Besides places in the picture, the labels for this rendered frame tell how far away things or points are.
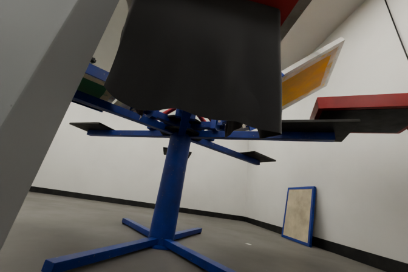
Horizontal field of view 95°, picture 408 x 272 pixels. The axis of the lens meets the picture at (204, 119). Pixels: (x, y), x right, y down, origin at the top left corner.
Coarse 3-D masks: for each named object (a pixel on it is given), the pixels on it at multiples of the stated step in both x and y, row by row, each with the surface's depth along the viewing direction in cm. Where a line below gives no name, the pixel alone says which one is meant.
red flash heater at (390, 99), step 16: (352, 96) 121; (368, 96) 118; (384, 96) 115; (400, 96) 112; (320, 112) 129; (336, 112) 126; (352, 112) 123; (368, 112) 120; (384, 112) 118; (400, 112) 115; (368, 128) 140; (384, 128) 137; (400, 128) 133
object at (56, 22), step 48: (0, 0) 11; (48, 0) 11; (96, 0) 14; (0, 48) 10; (48, 48) 10; (96, 48) 15; (0, 96) 9; (48, 96) 11; (0, 144) 9; (48, 144) 12; (0, 192) 9; (0, 240) 10
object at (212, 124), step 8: (144, 112) 165; (152, 112) 157; (160, 112) 167; (176, 112) 148; (160, 120) 170; (168, 120) 170; (192, 120) 152; (216, 120) 165; (152, 128) 188; (192, 128) 178; (200, 128) 175; (208, 128) 172; (216, 128) 164; (224, 128) 172
